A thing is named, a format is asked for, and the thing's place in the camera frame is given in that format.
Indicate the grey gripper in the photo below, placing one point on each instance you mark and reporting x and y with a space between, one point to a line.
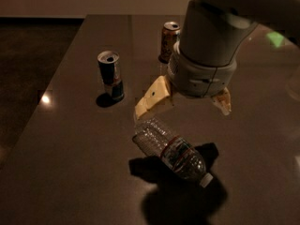
200 79

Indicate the blue silver energy drink can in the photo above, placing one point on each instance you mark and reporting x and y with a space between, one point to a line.
108 62

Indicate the orange soda can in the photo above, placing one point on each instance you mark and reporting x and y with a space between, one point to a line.
169 36

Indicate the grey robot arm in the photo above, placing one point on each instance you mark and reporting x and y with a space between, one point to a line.
203 59

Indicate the clear plastic water bottle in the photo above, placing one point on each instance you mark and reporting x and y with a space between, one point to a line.
156 139

